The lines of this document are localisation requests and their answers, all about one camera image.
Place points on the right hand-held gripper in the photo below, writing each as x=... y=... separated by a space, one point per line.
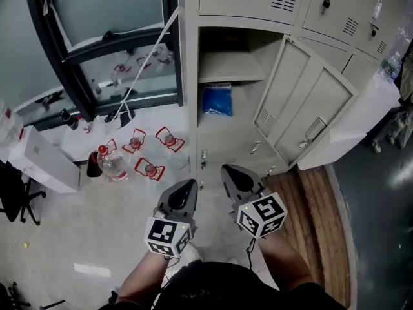
x=261 y=216

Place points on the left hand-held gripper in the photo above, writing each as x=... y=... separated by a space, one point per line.
x=163 y=234

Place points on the blue bagged item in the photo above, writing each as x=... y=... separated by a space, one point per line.
x=217 y=100

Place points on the grey metal locker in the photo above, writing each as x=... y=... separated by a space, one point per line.
x=226 y=66

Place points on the person's left forearm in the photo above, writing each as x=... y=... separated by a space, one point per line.
x=145 y=276

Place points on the person's right forearm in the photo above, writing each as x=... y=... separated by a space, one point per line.
x=284 y=263

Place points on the open grey locker door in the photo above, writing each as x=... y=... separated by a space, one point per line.
x=306 y=102

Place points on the person's white shoe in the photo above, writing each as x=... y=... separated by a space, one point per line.
x=193 y=252

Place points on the red cap clear water jug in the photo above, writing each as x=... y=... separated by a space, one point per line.
x=113 y=165

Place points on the wooden plank platform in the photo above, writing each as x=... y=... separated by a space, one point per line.
x=319 y=224

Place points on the person's black clothing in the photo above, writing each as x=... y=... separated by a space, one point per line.
x=226 y=289

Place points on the small red cap spray bottle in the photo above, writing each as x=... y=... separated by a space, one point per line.
x=84 y=124

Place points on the black bottle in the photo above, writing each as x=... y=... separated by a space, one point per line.
x=68 y=119

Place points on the white cardboard box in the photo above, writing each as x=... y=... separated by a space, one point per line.
x=42 y=160

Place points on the small yellow scrap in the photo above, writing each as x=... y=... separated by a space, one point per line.
x=26 y=244

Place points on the black office chair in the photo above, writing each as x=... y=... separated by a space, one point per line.
x=17 y=192

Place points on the large clear water barrel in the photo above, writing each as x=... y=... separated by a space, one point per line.
x=9 y=124

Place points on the green label water bottle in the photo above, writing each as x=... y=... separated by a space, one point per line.
x=390 y=67

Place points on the black padlock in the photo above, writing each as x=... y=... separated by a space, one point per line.
x=373 y=33
x=326 y=3

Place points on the black chair base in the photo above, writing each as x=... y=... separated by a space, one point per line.
x=13 y=297

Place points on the black window frame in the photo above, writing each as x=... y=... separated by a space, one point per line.
x=77 y=57

